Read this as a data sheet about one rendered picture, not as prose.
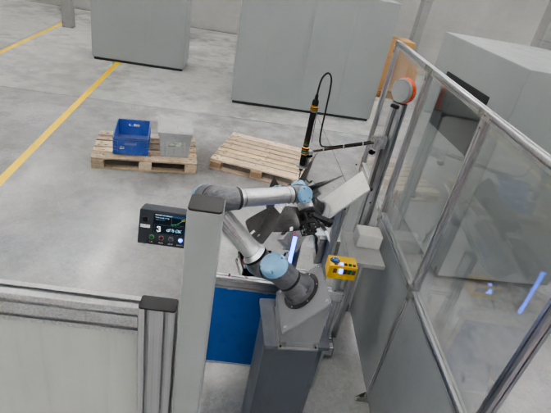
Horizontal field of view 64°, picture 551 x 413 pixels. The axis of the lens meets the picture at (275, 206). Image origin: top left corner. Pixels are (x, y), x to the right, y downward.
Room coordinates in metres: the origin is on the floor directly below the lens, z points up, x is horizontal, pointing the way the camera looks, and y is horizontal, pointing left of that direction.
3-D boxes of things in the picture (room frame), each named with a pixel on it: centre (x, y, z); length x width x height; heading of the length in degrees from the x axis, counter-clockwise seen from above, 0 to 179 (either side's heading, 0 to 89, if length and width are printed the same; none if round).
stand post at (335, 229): (2.52, -0.43, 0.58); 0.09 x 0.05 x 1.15; 5
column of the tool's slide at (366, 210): (2.82, -0.65, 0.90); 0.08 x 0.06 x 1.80; 40
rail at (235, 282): (1.99, -0.04, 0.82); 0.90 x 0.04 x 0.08; 95
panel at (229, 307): (1.99, -0.04, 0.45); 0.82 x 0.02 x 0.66; 95
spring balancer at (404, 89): (2.82, -0.65, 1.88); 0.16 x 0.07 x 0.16; 40
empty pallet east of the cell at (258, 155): (5.38, 0.26, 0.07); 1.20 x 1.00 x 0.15; 84
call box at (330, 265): (2.02, -0.43, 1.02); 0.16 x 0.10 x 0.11; 95
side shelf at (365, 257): (2.52, -0.64, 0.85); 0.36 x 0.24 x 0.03; 5
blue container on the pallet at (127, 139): (4.88, 1.87, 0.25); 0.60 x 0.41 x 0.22; 17
